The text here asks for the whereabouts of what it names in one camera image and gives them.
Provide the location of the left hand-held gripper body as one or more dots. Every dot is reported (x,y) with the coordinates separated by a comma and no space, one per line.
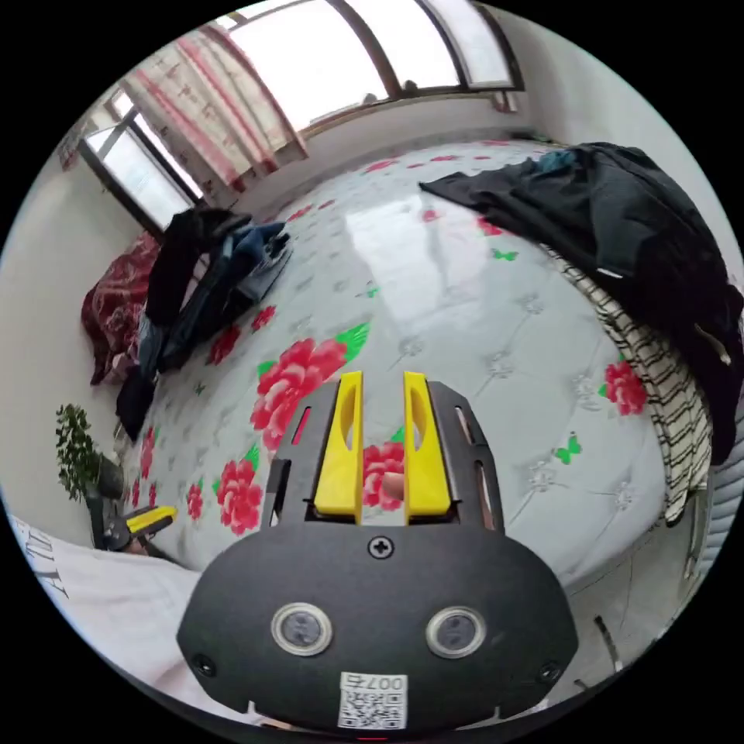
(113,529)

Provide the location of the pile of clothes with striped garment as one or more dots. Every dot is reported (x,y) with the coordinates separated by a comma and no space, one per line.
(633,232)

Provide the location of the pink and white curtain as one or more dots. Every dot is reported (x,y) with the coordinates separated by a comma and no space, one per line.
(215,110)

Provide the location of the large window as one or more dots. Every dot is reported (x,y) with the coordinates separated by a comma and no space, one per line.
(349,52)

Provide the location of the dark red patterned blanket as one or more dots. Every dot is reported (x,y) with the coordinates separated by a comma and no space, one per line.
(113,308)

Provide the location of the pile of clothes with jeans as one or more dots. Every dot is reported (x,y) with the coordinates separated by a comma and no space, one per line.
(192,290)

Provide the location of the green potted plant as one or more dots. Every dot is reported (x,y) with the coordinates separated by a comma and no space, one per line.
(78,450)

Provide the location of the person's right hand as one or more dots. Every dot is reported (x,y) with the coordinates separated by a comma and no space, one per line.
(394,484)

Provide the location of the person's left hand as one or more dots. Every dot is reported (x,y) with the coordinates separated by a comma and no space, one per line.
(138,546)

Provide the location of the person's body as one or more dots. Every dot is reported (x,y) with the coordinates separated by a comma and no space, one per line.
(99,598)

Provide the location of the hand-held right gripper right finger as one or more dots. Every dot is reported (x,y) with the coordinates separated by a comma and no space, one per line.
(429,471)

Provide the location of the bed with floral sheet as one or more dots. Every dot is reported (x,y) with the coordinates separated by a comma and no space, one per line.
(453,302)

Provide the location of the small window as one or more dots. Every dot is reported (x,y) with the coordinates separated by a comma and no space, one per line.
(136,168)

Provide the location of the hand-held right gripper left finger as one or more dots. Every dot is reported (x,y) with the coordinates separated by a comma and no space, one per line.
(337,465)

